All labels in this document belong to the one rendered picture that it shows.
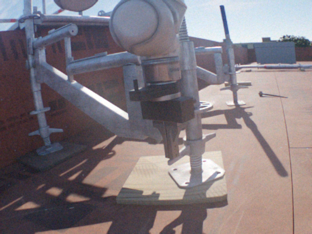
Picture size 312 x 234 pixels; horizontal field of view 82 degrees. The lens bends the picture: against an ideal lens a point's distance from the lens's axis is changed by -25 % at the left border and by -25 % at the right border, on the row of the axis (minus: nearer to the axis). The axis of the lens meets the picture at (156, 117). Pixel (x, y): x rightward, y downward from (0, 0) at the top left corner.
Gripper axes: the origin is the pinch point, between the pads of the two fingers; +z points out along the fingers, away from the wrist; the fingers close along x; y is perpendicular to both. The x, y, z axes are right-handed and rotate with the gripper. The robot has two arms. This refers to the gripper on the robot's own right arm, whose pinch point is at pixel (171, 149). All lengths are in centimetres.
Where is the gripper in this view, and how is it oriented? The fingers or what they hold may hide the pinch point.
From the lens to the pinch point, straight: 59.8
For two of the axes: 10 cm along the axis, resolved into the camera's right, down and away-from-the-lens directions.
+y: 6.9, -2.6, 6.8
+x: -7.1, -0.7, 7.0
